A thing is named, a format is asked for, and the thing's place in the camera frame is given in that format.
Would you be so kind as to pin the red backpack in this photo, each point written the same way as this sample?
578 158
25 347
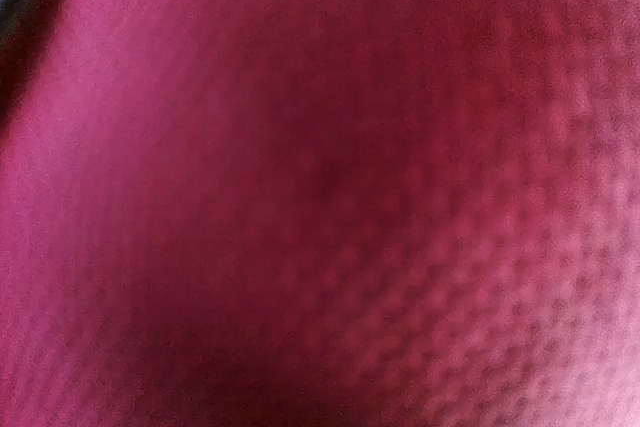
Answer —
320 212

